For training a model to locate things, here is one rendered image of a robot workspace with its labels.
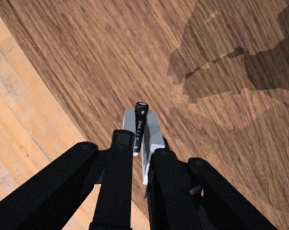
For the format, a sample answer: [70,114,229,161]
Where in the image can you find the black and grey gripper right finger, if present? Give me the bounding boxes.
[141,112,278,230]

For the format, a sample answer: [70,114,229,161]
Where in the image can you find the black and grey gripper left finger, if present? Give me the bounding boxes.
[0,109,136,230]

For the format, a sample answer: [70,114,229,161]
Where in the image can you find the black aaa battery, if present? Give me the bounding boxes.
[134,102,149,155]

